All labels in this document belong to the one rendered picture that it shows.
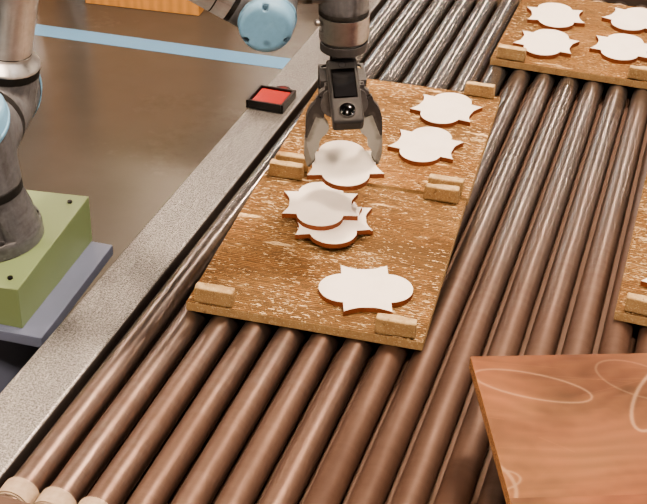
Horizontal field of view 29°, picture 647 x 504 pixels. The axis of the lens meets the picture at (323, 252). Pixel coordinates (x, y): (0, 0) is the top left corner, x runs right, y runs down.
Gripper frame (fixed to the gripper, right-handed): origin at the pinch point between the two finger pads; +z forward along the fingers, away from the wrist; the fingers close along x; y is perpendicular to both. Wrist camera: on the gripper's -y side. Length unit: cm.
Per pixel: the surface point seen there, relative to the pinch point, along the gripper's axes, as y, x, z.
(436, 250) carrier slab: -9.6, -14.0, 10.7
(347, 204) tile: 0.1, -0.8, 7.7
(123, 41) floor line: 288, 62, 109
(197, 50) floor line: 279, 33, 109
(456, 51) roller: 71, -30, 15
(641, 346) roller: -32, -40, 13
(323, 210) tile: -1.7, 3.2, 7.6
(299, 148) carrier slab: 24.5, 5.7, 10.9
